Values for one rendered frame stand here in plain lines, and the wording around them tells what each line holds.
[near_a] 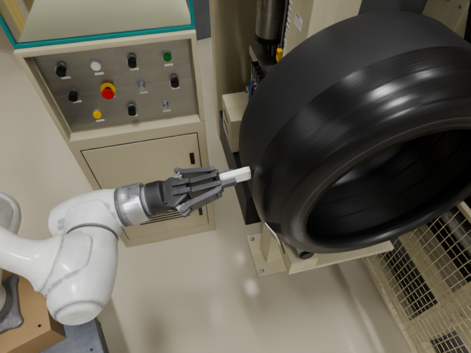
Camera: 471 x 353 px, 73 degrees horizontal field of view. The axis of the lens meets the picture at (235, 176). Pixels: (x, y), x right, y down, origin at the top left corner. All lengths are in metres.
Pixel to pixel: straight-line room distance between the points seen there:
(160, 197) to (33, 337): 0.65
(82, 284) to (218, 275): 1.36
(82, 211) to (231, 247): 1.37
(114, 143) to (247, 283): 1.05
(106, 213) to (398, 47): 0.63
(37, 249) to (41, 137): 2.38
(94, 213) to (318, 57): 0.54
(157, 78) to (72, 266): 0.82
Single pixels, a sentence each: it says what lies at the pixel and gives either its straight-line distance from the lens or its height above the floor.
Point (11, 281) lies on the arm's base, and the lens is 1.29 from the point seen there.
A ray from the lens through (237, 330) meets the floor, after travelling 1.82.
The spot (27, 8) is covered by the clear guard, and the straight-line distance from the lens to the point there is 1.17.
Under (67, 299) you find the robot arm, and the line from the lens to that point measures 0.61.
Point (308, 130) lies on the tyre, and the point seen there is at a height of 1.39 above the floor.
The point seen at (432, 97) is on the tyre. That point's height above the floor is 1.46.
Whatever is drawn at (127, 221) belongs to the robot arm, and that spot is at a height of 1.18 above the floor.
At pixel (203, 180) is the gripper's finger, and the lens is 0.72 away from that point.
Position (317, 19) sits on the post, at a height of 1.41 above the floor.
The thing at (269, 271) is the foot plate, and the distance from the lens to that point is 1.92.
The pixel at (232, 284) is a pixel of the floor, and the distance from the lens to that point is 1.89.
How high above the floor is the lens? 1.77
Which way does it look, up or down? 51 degrees down
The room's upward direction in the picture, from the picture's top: straight up
